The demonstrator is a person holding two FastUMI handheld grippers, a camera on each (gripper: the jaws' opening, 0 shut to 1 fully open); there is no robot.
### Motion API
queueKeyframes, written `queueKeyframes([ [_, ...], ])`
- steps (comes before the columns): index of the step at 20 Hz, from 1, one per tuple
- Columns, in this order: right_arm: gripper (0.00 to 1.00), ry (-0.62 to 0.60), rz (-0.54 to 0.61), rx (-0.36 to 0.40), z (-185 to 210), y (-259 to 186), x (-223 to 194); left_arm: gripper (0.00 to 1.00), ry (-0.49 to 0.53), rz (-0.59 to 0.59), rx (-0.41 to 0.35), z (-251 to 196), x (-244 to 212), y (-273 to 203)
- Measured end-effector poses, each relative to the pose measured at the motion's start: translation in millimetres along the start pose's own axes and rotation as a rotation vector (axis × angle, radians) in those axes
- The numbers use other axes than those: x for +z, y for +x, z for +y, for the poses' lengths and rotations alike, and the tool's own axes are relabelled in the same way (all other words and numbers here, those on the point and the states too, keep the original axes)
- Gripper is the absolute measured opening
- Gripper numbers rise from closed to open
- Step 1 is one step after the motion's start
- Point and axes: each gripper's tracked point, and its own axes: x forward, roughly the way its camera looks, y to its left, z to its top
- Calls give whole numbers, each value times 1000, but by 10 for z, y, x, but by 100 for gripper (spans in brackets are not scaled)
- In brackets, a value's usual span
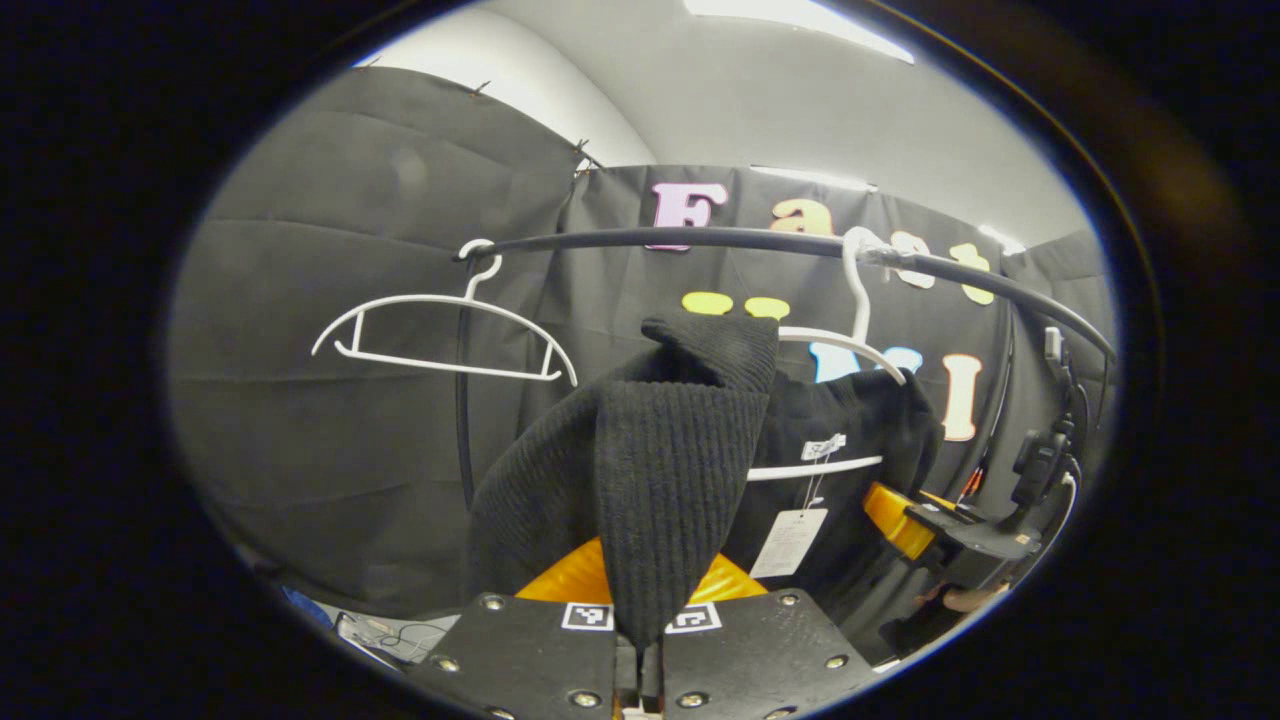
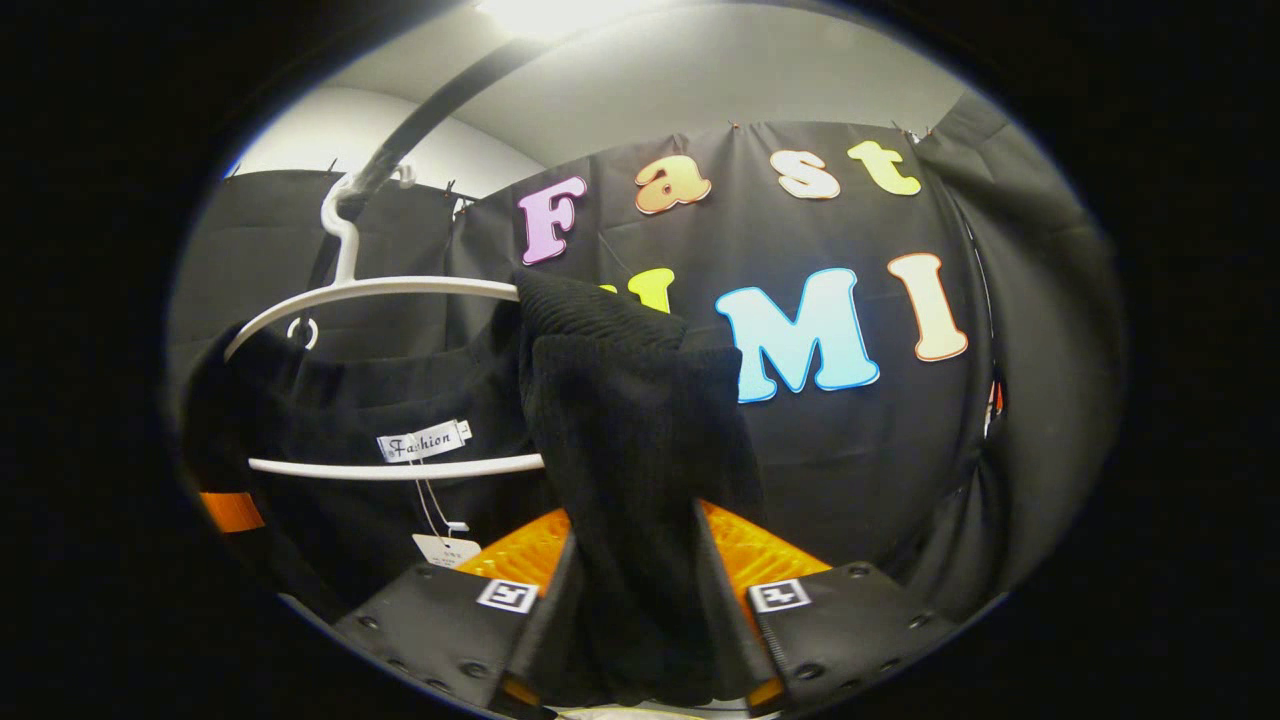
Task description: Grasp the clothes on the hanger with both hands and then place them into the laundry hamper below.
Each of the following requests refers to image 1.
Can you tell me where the white flat object with cable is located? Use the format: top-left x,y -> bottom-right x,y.
333,610 -> 461,669

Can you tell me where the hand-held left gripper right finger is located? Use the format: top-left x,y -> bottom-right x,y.
640,552 -> 881,720

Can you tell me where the blue object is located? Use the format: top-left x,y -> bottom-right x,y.
283,588 -> 333,629

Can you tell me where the black metal clothes rack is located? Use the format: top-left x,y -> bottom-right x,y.
453,225 -> 1119,513

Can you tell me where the black backdrop cloth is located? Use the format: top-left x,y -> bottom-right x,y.
168,65 -> 1119,621

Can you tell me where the white plastic hanger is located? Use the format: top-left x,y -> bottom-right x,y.
745,226 -> 909,483
310,238 -> 581,389

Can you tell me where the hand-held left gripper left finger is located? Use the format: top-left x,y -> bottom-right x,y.
400,537 -> 641,720

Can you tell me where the black knit garment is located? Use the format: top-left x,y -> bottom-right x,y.
465,315 -> 946,651

